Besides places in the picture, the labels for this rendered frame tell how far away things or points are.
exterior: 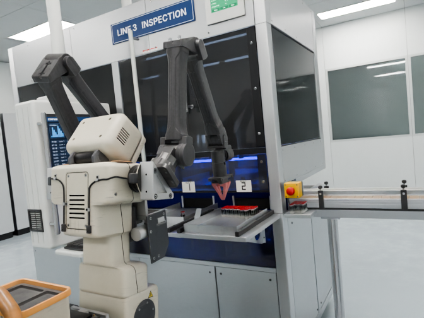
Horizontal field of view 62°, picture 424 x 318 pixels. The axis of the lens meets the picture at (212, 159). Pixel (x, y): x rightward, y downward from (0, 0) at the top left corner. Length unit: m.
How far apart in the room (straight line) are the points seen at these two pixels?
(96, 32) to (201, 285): 1.66
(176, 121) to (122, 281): 0.53
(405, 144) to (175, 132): 5.33
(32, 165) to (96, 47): 0.89
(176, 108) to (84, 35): 1.46
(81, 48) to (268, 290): 1.86
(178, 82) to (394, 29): 5.42
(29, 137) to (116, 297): 1.05
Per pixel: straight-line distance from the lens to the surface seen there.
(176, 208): 2.11
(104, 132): 1.15
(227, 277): 2.02
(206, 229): 1.53
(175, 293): 2.26
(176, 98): 1.17
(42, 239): 2.02
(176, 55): 1.20
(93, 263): 1.24
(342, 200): 1.80
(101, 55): 2.40
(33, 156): 1.97
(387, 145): 6.25
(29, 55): 2.98
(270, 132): 1.74
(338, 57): 6.41
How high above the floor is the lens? 1.28
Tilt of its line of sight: 3 degrees down
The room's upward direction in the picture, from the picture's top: 5 degrees counter-clockwise
